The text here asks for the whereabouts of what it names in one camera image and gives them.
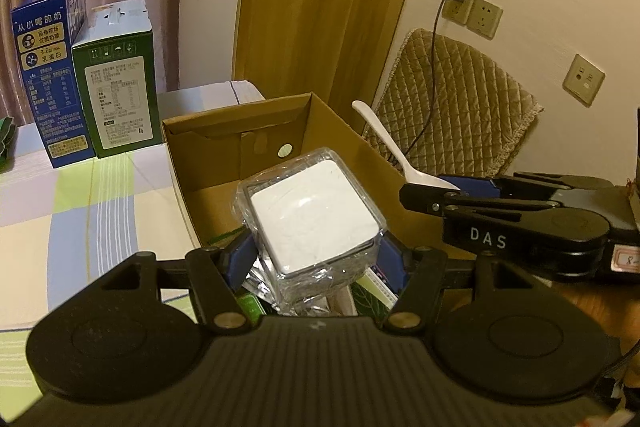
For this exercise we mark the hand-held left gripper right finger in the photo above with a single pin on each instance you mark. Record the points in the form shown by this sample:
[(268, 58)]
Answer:
[(390, 267)]

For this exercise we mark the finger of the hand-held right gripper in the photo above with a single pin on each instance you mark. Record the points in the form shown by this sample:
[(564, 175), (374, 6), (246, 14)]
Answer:
[(480, 188), (430, 198)]

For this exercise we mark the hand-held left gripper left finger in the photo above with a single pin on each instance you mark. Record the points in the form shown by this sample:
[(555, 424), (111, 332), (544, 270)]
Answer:
[(240, 257)]

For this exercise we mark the silver green leaf pouch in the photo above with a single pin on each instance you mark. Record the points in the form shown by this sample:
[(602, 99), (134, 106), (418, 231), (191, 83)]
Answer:
[(262, 279)]

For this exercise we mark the green medicine box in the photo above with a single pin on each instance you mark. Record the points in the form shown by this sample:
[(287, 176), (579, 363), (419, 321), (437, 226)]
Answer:
[(248, 307)]

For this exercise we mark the white plastic spoon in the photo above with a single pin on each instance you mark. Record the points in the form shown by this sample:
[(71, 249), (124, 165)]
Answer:
[(385, 137)]

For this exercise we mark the clear plastic box white insert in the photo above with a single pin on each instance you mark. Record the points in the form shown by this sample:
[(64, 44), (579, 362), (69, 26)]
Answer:
[(310, 212)]

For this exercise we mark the brown cardboard box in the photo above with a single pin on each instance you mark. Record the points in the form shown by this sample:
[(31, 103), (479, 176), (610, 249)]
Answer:
[(215, 157)]

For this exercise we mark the checked cloth desktop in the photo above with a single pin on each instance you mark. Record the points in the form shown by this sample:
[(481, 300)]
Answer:
[(100, 217)]

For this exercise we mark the tall green milk carton box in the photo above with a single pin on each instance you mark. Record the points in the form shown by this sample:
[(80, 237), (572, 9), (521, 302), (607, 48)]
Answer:
[(117, 92)]

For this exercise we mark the green wet wipes pack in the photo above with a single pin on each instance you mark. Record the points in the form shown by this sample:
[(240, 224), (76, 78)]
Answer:
[(6, 144)]

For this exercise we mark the tall blue milk carton box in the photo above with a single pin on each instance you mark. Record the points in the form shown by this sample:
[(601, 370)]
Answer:
[(47, 72)]

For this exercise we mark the single wall socket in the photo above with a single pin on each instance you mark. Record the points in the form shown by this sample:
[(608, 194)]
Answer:
[(583, 79)]

